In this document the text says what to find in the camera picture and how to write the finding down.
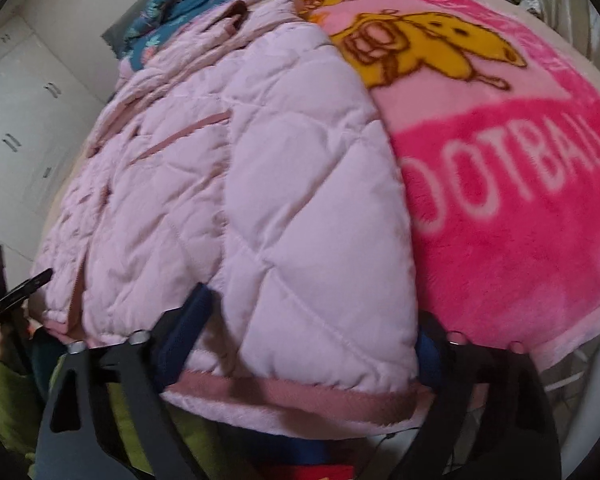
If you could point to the pink quilted jacket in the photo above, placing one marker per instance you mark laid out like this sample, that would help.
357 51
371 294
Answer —
248 156

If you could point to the green sleeve left forearm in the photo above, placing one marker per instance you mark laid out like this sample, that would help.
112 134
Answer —
21 412

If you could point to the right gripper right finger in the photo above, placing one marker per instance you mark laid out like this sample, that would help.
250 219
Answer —
490 417

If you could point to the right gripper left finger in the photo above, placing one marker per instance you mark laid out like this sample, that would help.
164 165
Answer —
79 437

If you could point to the pink football cartoon blanket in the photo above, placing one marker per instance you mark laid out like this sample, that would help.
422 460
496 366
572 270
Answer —
495 123

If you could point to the blue floral pink quilt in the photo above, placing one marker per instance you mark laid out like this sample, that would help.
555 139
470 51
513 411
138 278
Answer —
180 15

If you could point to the white glossy wardrobe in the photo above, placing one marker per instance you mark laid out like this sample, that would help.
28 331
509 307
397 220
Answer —
45 115

